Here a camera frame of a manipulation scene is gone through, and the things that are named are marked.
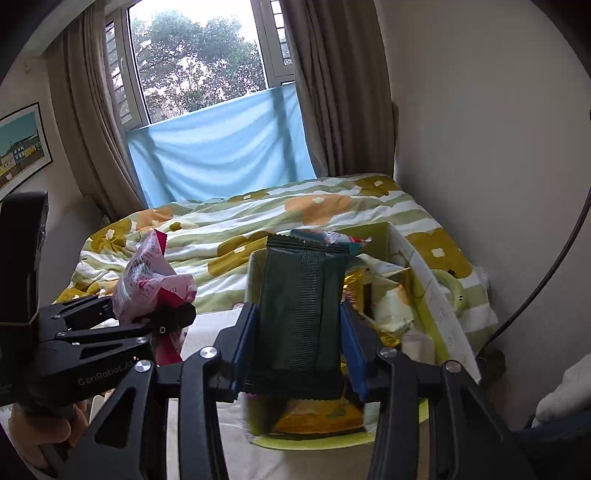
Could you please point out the green corn cardboard box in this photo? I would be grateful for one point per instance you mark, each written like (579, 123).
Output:
(440, 299)

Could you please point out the orange chiffon cake packet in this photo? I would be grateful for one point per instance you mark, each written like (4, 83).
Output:
(318, 417)

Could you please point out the blue red snack packet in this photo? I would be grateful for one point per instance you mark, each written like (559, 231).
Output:
(354, 244)

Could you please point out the light blue cloth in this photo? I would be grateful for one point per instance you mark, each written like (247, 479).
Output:
(235, 147)

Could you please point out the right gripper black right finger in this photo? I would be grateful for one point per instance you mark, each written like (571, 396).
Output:
(467, 438)

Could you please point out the dark green snack packet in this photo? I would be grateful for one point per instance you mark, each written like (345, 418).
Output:
(297, 354)

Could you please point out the floral green striped quilt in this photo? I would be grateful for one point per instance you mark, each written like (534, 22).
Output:
(212, 240)

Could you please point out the white snack packet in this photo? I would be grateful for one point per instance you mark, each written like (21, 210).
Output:
(393, 312)

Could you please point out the window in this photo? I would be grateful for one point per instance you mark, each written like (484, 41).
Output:
(170, 58)

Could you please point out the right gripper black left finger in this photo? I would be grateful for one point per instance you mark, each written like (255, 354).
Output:
(127, 438)

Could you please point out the brown curtain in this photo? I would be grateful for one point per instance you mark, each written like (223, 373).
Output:
(343, 86)

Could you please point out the framed picture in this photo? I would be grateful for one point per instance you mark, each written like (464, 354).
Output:
(24, 147)

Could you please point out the pink white candy bag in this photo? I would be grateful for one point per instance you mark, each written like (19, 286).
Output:
(151, 292)

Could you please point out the gold snack bag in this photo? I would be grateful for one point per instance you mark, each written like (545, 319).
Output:
(358, 291)

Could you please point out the left hand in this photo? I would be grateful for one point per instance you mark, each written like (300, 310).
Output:
(29, 433)

